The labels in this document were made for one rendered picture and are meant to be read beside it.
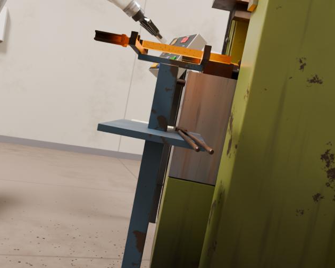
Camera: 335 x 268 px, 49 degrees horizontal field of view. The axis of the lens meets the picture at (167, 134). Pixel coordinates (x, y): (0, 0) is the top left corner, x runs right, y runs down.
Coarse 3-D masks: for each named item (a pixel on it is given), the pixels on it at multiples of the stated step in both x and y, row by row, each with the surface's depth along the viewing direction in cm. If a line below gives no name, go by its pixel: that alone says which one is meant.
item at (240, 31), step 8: (232, 24) 197; (240, 24) 186; (248, 24) 186; (240, 32) 187; (232, 40) 187; (240, 40) 187; (232, 48) 187; (240, 48) 187; (232, 56) 188; (240, 56) 188
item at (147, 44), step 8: (96, 32) 118; (104, 32) 117; (96, 40) 119; (104, 40) 117; (112, 40) 117; (120, 40) 117; (128, 40) 116; (144, 40) 116; (152, 48) 116; (160, 48) 116; (168, 48) 115; (176, 48) 115; (184, 48) 115; (192, 56) 116; (200, 56) 115; (216, 56) 114; (224, 56) 114
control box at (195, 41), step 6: (186, 36) 224; (192, 36) 215; (198, 36) 211; (180, 42) 224; (186, 42) 216; (192, 42) 210; (198, 42) 211; (204, 42) 213; (192, 48) 210; (198, 48) 212; (162, 54) 236; (168, 54) 226; (174, 54) 217; (180, 60) 208; (150, 66) 237; (156, 66) 227; (156, 72) 229; (180, 72) 210
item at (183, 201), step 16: (176, 192) 153; (192, 192) 153; (208, 192) 152; (160, 208) 173; (176, 208) 153; (192, 208) 153; (208, 208) 153; (160, 224) 154; (176, 224) 154; (192, 224) 154; (160, 240) 154; (176, 240) 154; (192, 240) 154; (160, 256) 155; (176, 256) 155; (192, 256) 155
